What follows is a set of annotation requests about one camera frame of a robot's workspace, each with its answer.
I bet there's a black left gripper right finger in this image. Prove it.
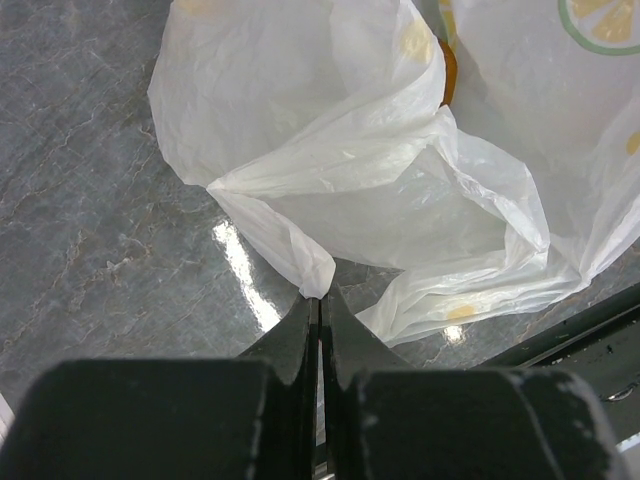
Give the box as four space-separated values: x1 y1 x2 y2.
320 288 630 479

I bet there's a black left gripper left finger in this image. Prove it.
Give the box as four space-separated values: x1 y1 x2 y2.
1 299 320 479

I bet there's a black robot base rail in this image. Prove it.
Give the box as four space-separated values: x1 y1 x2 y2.
481 285 639 441

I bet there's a white printed plastic bag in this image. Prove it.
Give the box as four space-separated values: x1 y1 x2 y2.
148 1 639 344

